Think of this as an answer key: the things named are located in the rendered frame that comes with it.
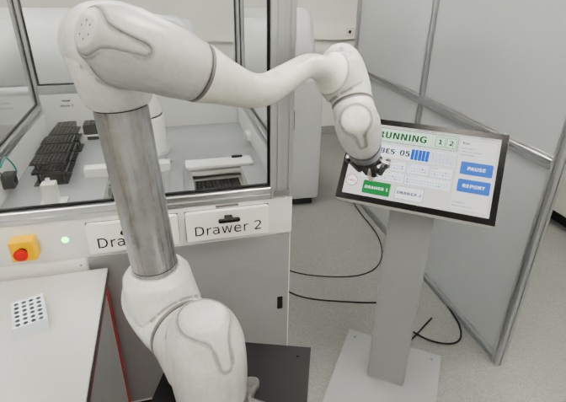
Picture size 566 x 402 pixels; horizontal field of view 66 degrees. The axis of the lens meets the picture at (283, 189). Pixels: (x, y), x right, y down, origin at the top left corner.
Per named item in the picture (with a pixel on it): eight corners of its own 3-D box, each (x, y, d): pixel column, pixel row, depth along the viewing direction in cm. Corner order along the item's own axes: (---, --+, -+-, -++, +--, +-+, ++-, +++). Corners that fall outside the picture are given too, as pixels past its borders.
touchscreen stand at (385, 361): (429, 454, 170) (488, 227, 125) (318, 414, 185) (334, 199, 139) (440, 360, 211) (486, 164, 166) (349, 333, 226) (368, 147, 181)
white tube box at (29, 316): (50, 329, 123) (46, 318, 121) (15, 340, 119) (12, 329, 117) (45, 302, 132) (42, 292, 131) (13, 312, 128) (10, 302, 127)
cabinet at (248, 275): (290, 382, 199) (295, 231, 163) (41, 434, 175) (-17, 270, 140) (250, 261, 281) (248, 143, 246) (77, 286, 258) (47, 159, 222)
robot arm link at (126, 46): (225, 34, 67) (181, 27, 76) (109, -22, 54) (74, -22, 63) (200, 116, 69) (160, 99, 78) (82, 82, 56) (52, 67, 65)
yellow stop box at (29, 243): (37, 261, 138) (31, 242, 135) (12, 264, 136) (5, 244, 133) (40, 252, 142) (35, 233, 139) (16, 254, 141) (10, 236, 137)
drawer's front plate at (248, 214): (269, 232, 159) (269, 206, 154) (187, 242, 152) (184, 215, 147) (268, 229, 161) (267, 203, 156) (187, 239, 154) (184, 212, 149)
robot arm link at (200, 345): (197, 441, 86) (187, 358, 76) (156, 382, 98) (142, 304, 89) (263, 395, 95) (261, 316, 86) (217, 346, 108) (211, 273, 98)
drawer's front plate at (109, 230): (179, 243, 152) (177, 216, 147) (90, 254, 145) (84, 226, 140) (179, 240, 153) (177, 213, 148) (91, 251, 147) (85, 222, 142)
